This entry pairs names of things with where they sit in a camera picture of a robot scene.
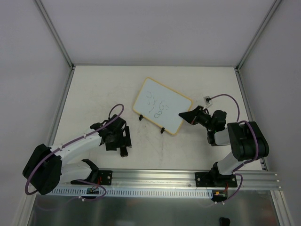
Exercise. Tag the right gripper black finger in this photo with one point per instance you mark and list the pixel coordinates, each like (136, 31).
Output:
(196, 111)
(189, 116)

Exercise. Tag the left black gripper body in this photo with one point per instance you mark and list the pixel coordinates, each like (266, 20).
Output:
(127, 139)

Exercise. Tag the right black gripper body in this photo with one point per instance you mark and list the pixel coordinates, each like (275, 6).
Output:
(197, 115)

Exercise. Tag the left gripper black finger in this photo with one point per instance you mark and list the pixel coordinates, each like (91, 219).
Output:
(125, 139)
(112, 144)

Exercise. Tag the black whiteboard eraser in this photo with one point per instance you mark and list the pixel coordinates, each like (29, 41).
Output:
(123, 152)

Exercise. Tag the yellow framed whiteboard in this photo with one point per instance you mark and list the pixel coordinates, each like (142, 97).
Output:
(161, 105)

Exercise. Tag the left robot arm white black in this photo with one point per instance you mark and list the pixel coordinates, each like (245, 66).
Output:
(50, 166)

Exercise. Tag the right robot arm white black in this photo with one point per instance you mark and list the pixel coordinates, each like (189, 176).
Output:
(246, 140)

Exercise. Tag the black object at bottom edge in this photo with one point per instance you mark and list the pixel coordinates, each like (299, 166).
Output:
(224, 221)

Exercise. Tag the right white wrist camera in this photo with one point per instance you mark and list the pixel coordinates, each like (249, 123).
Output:
(207, 100)

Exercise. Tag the aluminium mounting rail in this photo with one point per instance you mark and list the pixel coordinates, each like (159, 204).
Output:
(143, 178)

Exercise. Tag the white slotted cable duct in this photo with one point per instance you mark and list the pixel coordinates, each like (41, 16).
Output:
(132, 192)

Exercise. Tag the right aluminium frame post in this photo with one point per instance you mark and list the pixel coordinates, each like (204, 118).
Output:
(264, 23)

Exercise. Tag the aluminium frame post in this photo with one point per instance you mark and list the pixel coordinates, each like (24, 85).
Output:
(41, 8)
(264, 23)

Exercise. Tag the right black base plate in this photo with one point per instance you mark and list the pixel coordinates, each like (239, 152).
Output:
(207, 179)

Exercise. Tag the left aluminium frame post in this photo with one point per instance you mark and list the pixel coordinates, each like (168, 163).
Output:
(41, 8)

